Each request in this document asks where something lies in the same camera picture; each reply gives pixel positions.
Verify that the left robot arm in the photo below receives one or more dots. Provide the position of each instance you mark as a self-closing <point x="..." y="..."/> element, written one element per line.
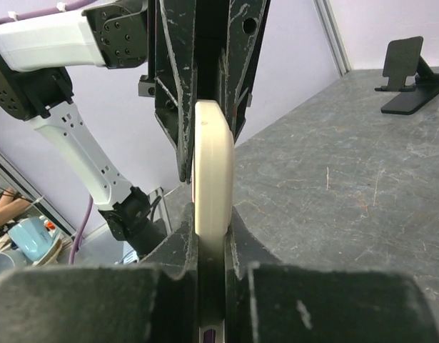
<point x="202" y="58"/>

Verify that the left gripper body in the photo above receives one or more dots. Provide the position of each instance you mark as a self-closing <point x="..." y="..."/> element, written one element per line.
<point x="146" y="84"/>

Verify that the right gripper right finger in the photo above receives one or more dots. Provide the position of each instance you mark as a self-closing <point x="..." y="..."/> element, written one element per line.
<point x="270" y="301"/>

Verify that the cream cased phone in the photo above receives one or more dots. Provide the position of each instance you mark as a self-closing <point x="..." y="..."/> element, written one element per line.
<point x="212" y="197"/>

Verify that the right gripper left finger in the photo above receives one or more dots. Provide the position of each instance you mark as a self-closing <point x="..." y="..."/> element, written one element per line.
<point x="152" y="301"/>

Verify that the black folding phone stand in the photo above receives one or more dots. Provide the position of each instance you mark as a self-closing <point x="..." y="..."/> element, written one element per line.
<point x="409" y="76"/>

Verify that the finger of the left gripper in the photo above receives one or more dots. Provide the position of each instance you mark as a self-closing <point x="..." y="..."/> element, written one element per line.
<point x="176" y="78"/>
<point x="245" y="25"/>

